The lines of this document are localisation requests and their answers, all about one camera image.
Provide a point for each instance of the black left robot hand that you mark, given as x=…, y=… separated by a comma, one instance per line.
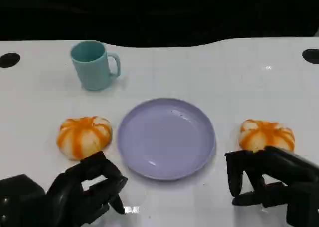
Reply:
x=72, y=187

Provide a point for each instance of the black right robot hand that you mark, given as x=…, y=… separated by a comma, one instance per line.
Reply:
x=286, y=169

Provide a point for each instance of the orange and white bread roll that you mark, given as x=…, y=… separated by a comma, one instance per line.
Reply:
x=266, y=137
x=83, y=137

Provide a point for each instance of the small white table sticker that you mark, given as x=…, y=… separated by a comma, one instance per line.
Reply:
x=131, y=210

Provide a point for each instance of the lilac plate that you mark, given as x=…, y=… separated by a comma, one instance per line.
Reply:
x=166, y=139

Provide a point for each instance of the pale green mug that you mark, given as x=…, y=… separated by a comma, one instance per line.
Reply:
x=91, y=67

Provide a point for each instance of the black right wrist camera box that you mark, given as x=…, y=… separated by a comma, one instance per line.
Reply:
x=304, y=215

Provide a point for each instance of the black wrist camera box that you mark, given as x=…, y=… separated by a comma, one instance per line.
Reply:
x=304, y=215
x=22, y=199

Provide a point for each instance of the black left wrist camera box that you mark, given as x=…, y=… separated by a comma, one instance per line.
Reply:
x=22, y=199

